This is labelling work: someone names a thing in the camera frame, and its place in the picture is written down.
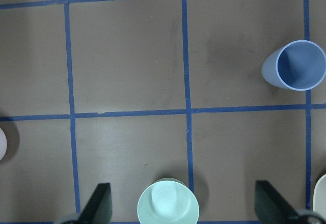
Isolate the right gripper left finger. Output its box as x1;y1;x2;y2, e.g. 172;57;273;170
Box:
77;183;113;223

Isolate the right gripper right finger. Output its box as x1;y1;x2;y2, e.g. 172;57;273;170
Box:
255;180;307;223

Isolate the blue cup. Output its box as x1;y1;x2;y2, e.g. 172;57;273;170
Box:
261;40;325;91

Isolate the white toaster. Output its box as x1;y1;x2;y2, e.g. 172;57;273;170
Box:
313;175;326;219

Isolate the green bowl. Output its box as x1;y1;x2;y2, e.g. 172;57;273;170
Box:
137;178;200;224

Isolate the pink bowl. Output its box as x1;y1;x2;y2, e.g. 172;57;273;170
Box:
0;128;8;160

